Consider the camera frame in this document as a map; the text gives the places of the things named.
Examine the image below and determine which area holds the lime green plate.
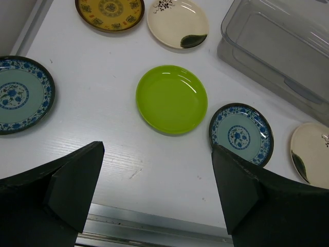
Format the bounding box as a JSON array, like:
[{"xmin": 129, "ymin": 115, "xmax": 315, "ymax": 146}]
[{"xmin": 136, "ymin": 65, "xmax": 208, "ymax": 135}]

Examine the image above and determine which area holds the cream plate with dark brushstroke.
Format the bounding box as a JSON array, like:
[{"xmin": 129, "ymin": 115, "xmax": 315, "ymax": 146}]
[{"xmin": 147, "ymin": 1, "xmax": 209, "ymax": 49}]

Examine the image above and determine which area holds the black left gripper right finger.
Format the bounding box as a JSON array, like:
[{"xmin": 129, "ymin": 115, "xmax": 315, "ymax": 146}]
[{"xmin": 212, "ymin": 146, "xmax": 328, "ymax": 246}]

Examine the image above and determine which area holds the cream plate with black brushstroke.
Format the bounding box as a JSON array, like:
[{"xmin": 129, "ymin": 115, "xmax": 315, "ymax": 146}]
[{"xmin": 290, "ymin": 122, "xmax": 328, "ymax": 189}]

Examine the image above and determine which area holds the large blue floral plate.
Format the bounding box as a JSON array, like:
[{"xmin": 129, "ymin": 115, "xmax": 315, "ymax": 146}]
[{"xmin": 1, "ymin": 56, "xmax": 56, "ymax": 135}]

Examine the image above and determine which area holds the clear plastic bin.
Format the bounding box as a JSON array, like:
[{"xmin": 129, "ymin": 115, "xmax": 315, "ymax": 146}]
[{"xmin": 217, "ymin": 1, "xmax": 328, "ymax": 125}]

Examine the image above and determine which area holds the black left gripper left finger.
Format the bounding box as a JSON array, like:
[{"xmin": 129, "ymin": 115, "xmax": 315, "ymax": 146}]
[{"xmin": 1, "ymin": 141, "xmax": 104, "ymax": 246}]

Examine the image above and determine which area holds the yellow patterned plate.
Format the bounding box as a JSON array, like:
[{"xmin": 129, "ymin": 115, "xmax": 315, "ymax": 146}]
[{"xmin": 75, "ymin": 0, "xmax": 145, "ymax": 33}]

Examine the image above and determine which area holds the small blue floral plate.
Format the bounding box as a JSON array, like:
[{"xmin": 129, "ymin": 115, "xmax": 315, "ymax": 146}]
[{"xmin": 208, "ymin": 103, "xmax": 275, "ymax": 167}]

